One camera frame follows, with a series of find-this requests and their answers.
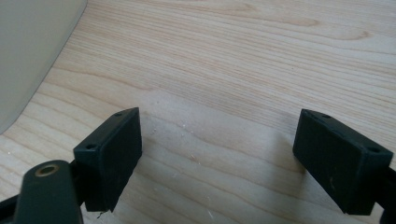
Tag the cream plastic bin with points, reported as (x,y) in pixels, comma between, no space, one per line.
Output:
(28,53)

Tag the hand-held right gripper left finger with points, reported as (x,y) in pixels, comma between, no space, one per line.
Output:
(109,161)

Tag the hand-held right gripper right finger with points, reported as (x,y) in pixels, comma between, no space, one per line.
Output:
(336,168)

